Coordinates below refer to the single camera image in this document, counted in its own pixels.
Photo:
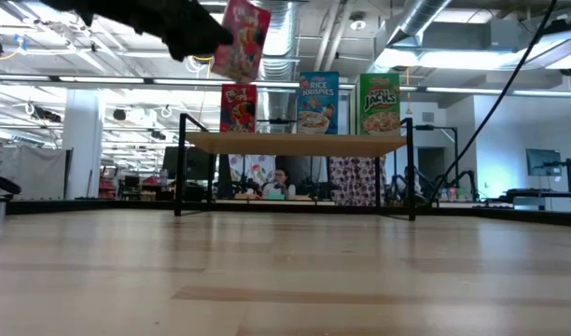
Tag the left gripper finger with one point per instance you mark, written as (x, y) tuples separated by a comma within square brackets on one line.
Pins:
[(197, 37)]

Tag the red Froot Loops cereal box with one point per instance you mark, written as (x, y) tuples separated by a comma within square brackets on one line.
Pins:
[(239, 109), (241, 42)]

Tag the blue Rice Krispies cereal box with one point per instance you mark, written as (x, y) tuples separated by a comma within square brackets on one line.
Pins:
[(318, 105)]

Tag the green Apple Jacks cereal box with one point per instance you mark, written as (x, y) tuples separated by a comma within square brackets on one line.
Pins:
[(380, 105)]

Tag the wooden shelf with black legs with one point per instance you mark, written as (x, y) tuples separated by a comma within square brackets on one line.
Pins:
[(295, 144)]

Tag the long ceiling light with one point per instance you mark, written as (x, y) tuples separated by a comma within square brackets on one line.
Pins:
[(80, 79), (187, 82), (477, 90)]

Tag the black monitor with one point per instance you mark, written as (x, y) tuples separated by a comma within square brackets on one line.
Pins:
[(194, 163)]

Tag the white cylinder column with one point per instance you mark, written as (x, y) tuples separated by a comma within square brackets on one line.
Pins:
[(82, 144)]

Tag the white patterned panel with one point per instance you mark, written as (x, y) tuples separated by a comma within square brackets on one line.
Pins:
[(253, 168)]

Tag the person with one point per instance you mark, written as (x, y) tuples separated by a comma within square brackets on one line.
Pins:
[(280, 186), (413, 182)]

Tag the white draped table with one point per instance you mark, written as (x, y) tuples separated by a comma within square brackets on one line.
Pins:
[(38, 172)]

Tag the dotted patterned panel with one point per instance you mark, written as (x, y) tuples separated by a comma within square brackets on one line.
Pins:
[(355, 182)]

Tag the computer monitor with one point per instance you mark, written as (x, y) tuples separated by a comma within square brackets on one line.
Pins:
[(544, 162)]

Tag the black desk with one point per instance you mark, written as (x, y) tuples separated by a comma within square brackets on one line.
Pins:
[(537, 193)]

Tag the silver corrugated duct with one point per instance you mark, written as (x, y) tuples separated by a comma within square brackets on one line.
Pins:
[(276, 46)]

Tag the silver ventilation duct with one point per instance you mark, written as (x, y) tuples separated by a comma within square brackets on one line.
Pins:
[(421, 14)]

